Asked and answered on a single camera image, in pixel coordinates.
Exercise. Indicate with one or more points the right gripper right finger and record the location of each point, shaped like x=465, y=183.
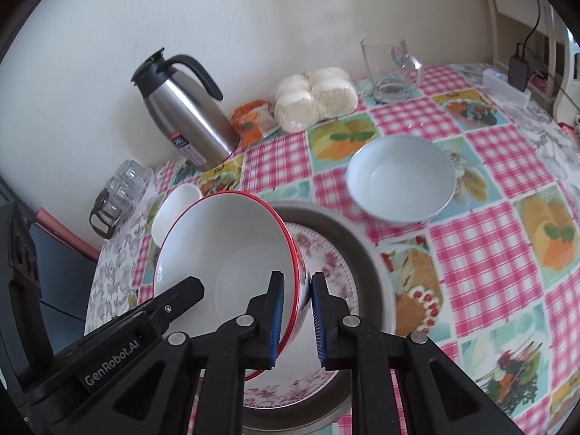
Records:
x=405, y=384

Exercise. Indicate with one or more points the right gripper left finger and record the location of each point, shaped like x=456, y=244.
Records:
x=190, y=385

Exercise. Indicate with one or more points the large stainless steel basin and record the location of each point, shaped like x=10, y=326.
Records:
x=376, y=303

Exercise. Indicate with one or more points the round pink floral plate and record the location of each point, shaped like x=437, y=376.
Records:
x=326, y=326

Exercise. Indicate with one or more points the strawberry pattern red-rimmed bowl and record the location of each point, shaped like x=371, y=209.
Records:
x=232, y=241

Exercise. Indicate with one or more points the white square bowl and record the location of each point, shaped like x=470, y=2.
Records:
x=177, y=202

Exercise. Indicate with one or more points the pale blue floral bowl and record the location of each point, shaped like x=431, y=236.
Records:
x=402, y=180

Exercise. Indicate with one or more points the dark blue cabinet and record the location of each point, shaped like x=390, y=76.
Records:
x=65, y=278

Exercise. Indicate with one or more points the pink checked picture tablecloth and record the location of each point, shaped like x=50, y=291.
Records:
x=494, y=279

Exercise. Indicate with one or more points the pink pipe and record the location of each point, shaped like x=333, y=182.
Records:
x=57, y=230

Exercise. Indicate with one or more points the stainless steel thermos jug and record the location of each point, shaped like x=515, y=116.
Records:
x=182, y=99

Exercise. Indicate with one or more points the orange snack packet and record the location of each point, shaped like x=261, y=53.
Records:
x=254, y=122

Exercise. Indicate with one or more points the grey floral white cloth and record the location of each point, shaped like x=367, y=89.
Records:
x=559, y=151

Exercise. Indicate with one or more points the bag of white buns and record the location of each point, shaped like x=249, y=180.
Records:
x=302, y=100

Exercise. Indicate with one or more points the clear glass mug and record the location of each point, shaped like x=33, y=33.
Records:
x=394, y=72

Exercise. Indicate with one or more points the white power strip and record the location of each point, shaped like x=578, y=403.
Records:
x=496, y=87

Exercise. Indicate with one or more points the black power adapter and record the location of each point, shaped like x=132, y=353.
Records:
x=518, y=69

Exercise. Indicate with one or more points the glass teapot black handle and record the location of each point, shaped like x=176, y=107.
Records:
x=106, y=214

